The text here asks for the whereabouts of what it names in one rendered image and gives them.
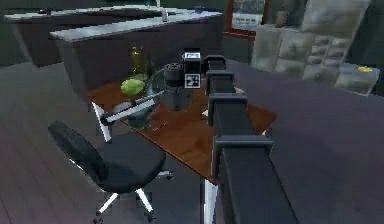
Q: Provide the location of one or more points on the dark green bottle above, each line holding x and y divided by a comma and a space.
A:
149, 69

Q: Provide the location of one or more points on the black office chair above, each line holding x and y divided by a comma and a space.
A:
130, 163

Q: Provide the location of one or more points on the green round lettuce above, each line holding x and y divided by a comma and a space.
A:
132, 86

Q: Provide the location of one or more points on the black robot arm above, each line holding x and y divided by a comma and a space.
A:
246, 173

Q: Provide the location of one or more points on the small grey shaker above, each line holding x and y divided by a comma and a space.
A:
164, 15

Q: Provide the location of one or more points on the clear glass bowl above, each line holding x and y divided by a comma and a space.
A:
156, 84

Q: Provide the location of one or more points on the small red object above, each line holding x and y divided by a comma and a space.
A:
161, 107

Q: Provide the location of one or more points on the grey stone shelf unit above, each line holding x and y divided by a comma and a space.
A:
310, 50

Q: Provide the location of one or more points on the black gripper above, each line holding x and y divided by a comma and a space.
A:
174, 76

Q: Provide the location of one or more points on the brown wooden table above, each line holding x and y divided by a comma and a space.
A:
186, 136

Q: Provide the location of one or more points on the red framed picture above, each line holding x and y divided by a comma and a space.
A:
248, 16

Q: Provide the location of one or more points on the small black object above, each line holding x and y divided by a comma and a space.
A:
44, 12

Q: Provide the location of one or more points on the dark counter with grey top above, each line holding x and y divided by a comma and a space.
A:
36, 36
116, 50

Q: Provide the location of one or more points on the small blue bowl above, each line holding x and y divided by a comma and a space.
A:
199, 9

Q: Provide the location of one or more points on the small yellow object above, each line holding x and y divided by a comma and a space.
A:
365, 69

